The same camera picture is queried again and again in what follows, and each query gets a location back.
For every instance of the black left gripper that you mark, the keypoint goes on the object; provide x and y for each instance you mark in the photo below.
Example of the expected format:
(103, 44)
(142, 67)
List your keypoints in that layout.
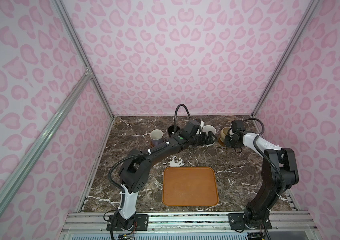
(205, 141)

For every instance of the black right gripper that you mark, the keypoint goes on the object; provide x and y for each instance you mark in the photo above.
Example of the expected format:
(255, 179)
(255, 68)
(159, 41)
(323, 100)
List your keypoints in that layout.
(227, 142)

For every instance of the beige ceramic mug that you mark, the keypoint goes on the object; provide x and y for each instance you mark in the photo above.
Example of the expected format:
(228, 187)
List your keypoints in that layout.
(223, 133)

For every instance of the white speckled ceramic mug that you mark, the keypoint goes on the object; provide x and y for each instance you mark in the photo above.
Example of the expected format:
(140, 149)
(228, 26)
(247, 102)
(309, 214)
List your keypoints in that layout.
(209, 130)

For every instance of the black ceramic mug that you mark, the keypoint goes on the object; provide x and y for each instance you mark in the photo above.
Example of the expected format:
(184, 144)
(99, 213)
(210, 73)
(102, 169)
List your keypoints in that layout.
(172, 130)

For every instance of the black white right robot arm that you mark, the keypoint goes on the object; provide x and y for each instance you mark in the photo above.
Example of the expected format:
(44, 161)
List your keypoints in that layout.
(279, 170)

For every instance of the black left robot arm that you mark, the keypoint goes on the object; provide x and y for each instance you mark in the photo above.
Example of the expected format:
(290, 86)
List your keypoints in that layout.
(131, 174)

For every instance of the orange wooden tray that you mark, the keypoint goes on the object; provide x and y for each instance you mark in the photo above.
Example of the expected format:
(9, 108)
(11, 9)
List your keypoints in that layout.
(190, 187)

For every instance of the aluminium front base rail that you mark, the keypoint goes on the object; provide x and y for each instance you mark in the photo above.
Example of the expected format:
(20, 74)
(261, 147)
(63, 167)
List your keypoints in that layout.
(285, 225)

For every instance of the aluminium frame corner post right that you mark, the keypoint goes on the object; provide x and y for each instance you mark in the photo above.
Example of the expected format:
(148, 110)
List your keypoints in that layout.
(303, 24)

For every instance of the aluminium frame corner post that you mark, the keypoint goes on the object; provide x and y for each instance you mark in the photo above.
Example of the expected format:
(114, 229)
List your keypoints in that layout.
(303, 24)
(78, 46)

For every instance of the aluminium frame corner post left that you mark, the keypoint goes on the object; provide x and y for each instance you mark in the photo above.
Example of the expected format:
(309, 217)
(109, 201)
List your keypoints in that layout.
(78, 46)

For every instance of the aluminium diagonal frame bar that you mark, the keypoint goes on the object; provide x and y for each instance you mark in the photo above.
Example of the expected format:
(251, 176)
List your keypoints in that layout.
(19, 175)

